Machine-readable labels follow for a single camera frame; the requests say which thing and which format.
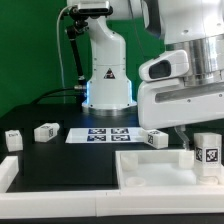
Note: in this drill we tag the white fence wall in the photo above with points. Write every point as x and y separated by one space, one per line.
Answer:
8 171
199 199

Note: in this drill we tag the white fence left wall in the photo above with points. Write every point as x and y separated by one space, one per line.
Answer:
8 171

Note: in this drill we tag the marker sheet with tags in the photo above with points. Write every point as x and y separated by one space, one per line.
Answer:
105 135

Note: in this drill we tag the white fence front wall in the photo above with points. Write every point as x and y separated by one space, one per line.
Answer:
199 199

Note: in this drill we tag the white square table top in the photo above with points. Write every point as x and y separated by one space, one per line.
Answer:
161 172

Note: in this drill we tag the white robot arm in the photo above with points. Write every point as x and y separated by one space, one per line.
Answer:
195 26

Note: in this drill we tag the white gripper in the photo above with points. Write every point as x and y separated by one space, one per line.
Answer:
169 103

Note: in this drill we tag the black camera stand pole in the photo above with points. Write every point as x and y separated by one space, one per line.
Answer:
73 31

